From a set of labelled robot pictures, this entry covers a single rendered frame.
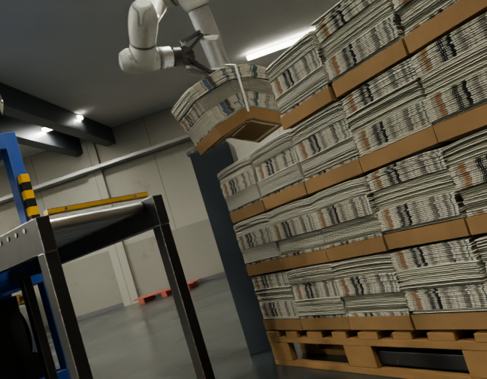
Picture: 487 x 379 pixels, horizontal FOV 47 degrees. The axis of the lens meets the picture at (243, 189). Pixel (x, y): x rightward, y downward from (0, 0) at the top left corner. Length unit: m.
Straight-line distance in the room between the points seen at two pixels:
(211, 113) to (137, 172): 8.73
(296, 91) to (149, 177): 9.05
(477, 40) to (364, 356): 1.04
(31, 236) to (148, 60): 0.80
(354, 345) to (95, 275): 9.48
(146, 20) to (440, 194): 1.26
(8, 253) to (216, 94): 0.96
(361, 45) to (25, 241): 1.27
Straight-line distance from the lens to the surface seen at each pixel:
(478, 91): 1.34
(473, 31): 1.34
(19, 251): 2.11
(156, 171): 10.73
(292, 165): 1.89
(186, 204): 10.55
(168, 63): 2.30
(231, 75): 2.23
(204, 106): 2.16
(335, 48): 1.65
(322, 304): 1.98
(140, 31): 2.20
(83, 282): 11.27
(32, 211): 3.47
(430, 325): 1.62
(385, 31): 1.51
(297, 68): 1.80
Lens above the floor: 0.53
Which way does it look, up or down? 5 degrees up
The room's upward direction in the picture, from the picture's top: 17 degrees counter-clockwise
